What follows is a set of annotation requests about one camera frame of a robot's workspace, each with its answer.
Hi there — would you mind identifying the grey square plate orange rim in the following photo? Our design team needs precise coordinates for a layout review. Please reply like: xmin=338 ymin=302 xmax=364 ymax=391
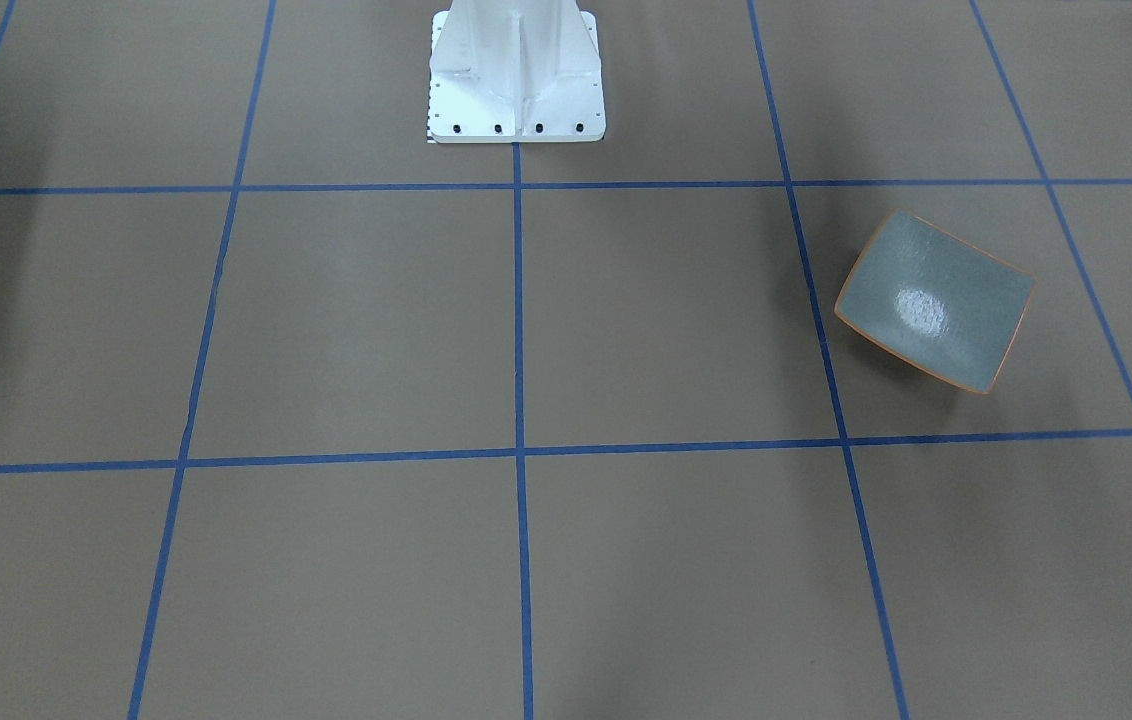
xmin=834 ymin=208 xmax=1036 ymax=396

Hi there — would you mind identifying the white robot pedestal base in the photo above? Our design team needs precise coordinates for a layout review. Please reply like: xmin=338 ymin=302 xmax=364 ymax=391
xmin=426 ymin=1 xmax=607 ymax=143

